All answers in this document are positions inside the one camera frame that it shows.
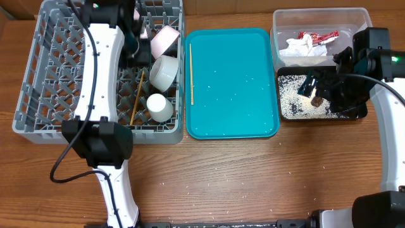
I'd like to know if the brown food scrap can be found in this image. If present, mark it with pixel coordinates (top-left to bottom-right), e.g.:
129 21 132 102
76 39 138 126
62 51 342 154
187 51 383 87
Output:
311 96 323 107

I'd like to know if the pink bowl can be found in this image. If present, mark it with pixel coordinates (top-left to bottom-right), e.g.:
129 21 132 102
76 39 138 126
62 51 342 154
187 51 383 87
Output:
151 25 180 60

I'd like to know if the grey bowl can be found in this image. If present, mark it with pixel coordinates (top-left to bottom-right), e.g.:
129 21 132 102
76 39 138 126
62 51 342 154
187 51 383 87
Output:
149 55 179 92

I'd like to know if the white tissue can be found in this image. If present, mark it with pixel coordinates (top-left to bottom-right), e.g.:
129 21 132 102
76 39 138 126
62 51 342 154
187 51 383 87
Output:
279 34 327 57

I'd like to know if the red snack wrapper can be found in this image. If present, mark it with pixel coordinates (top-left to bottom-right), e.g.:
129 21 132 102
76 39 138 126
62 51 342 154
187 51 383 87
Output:
298 30 339 46

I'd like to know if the wooden chopstick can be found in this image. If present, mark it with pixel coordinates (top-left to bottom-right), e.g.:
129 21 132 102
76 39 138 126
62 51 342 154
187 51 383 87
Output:
130 70 145 126
189 43 194 105

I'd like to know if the white cup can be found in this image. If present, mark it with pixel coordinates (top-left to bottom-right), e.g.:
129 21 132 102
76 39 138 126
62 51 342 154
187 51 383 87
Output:
147 93 173 122

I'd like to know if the large pink plate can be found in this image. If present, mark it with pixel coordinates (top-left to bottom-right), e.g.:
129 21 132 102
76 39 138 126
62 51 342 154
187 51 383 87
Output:
132 8 149 39

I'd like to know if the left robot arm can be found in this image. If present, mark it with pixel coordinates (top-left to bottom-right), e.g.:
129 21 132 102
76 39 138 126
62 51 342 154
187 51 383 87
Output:
50 1 143 227

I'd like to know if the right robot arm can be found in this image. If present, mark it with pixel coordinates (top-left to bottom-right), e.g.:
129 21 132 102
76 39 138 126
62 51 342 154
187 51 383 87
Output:
298 27 404 227

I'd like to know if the black waste tray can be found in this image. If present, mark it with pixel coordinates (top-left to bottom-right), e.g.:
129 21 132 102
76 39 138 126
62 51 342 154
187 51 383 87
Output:
277 65 369 122

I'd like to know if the clear plastic waste bin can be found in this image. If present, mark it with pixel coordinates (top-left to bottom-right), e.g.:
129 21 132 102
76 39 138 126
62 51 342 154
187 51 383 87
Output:
270 8 373 71

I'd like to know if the white spilled rice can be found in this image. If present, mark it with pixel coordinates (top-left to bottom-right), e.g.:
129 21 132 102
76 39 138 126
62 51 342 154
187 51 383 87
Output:
278 75 346 120

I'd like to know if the teal plastic tray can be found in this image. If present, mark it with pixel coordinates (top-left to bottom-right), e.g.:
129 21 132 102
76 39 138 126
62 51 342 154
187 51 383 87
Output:
185 28 280 140

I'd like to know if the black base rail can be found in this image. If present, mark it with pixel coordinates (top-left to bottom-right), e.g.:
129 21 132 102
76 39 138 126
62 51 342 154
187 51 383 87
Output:
84 218 317 228

